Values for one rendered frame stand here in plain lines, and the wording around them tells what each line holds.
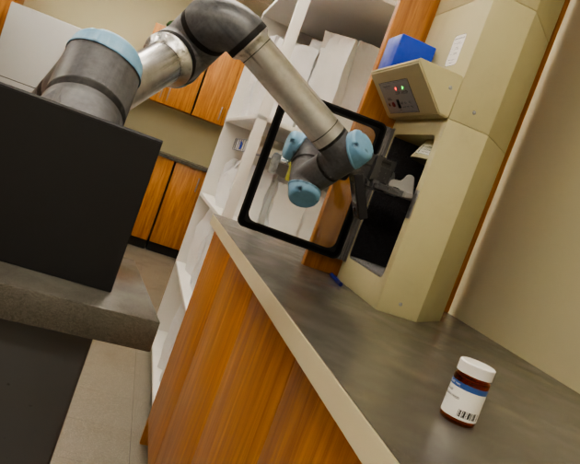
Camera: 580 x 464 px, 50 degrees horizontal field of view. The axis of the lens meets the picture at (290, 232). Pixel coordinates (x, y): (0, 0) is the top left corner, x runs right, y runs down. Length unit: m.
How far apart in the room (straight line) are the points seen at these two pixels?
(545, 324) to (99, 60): 1.21
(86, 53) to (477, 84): 0.91
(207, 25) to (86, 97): 0.48
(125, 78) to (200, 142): 5.98
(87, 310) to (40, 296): 0.05
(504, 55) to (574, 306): 0.61
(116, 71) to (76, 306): 0.35
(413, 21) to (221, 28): 0.73
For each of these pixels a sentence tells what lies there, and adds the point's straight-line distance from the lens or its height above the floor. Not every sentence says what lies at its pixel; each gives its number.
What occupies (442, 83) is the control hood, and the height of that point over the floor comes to 1.48.
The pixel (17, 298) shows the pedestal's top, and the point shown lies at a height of 0.93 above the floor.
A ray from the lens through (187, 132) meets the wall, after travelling 6.91.
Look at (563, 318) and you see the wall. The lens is 1.64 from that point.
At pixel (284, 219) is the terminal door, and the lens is 1.73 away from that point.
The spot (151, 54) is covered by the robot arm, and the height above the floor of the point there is 1.29.
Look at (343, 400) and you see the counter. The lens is 0.78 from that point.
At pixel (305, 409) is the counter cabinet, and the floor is 0.84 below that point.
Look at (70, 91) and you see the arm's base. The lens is 0.89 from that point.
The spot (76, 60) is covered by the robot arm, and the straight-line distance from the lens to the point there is 0.95.
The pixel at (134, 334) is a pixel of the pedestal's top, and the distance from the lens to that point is 0.78.
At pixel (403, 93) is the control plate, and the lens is 1.61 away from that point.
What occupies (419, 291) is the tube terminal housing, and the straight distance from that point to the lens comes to 1.52.
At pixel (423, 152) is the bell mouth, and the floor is 1.33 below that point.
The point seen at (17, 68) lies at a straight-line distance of 6.35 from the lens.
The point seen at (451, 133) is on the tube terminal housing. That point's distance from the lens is 1.50.
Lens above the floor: 1.15
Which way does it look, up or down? 4 degrees down
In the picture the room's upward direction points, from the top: 20 degrees clockwise
